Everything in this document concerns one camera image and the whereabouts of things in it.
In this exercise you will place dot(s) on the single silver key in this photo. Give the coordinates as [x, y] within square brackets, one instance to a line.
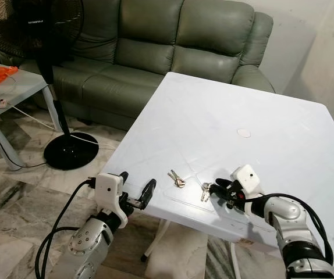
[205, 192]

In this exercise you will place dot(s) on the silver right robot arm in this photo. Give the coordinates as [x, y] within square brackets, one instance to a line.
[283, 212]

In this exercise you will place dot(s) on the black standing fan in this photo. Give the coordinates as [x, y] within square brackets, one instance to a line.
[68, 152]

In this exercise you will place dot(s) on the white plastic folding table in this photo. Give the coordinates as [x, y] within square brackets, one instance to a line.
[237, 104]

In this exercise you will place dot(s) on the green leather sofa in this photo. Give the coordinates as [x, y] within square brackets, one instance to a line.
[149, 58]

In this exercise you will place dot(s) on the light grey side table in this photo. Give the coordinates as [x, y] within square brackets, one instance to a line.
[18, 90]

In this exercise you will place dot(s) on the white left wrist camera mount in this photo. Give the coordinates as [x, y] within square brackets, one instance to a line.
[107, 186]

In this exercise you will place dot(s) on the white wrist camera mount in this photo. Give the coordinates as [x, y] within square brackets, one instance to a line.
[248, 177]
[107, 186]

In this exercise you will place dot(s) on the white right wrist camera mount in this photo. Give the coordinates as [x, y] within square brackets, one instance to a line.
[248, 177]

